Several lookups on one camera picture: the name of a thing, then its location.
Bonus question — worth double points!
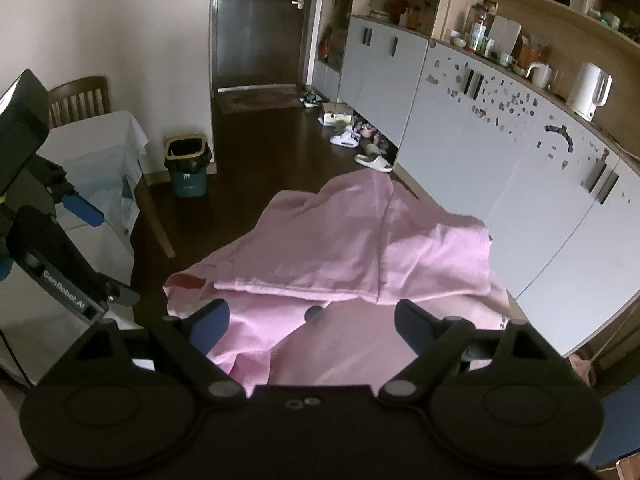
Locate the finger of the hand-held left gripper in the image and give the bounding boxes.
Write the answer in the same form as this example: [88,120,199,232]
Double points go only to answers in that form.
[35,157,106,228]
[97,272,141,311]

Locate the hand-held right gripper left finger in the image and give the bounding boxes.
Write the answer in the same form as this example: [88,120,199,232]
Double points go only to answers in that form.
[45,299,248,403]

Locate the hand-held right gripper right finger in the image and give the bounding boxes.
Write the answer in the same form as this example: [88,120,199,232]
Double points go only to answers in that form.
[377,299,571,406]

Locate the pink t-shirt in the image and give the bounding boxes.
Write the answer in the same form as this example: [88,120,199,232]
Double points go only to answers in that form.
[162,170,516,386]

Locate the white tablecloth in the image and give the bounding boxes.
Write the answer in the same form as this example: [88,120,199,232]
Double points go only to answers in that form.
[0,110,151,386]

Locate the dark green trash bin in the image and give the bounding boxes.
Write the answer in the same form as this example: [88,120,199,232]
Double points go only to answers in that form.
[164,133,212,198]

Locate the wooden slat-back chair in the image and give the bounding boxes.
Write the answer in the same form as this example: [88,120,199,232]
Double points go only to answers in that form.
[47,76,111,129]

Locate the white refrigerator with magnets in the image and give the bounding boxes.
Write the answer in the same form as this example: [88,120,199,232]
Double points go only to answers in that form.
[392,37,640,356]

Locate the white sneakers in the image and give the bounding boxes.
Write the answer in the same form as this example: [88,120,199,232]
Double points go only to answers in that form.
[329,127,361,148]

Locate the pink shoes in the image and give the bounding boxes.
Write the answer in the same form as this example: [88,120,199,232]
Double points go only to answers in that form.
[352,119,383,141]

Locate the brown doormat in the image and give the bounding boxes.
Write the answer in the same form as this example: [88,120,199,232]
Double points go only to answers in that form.
[216,86,303,113]

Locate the cardboard box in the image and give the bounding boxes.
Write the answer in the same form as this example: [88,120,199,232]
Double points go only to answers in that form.
[319,102,353,127]

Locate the grey two-door cabinet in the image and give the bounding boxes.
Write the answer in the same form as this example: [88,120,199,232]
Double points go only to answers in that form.
[337,15,431,166]

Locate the dark wooden door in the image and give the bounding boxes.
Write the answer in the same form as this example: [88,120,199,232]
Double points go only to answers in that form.
[210,0,321,93]

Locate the white electric kettle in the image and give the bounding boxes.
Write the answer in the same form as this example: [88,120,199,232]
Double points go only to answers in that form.
[566,62,613,122]

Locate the orange jar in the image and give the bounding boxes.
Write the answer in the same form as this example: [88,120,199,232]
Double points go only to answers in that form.
[517,42,551,68]

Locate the white board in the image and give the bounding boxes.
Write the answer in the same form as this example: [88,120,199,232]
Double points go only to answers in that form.
[487,16,522,53]

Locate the white cupboard unit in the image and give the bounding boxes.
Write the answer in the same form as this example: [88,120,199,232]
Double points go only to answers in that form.
[312,0,640,161]

